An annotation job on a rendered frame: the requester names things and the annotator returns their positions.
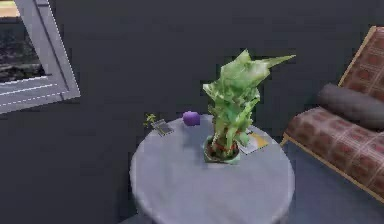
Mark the purple mug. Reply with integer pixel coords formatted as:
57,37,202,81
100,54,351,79
182,110,201,127

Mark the red checked wooden chair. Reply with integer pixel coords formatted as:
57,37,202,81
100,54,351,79
279,25,384,204

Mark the small yellow-green sprig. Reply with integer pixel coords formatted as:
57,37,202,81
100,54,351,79
143,113,158,129

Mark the green potted house plant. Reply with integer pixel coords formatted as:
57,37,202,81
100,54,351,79
202,49,297,165

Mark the white and yellow book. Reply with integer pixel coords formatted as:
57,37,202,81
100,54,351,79
238,130,270,156

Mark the round grey table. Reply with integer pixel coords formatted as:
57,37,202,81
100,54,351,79
129,114,296,224

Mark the grey framed window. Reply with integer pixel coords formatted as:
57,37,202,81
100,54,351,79
0,0,82,115

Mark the dark grey bolster cushion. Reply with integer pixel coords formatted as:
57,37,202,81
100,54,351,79
317,82,384,131

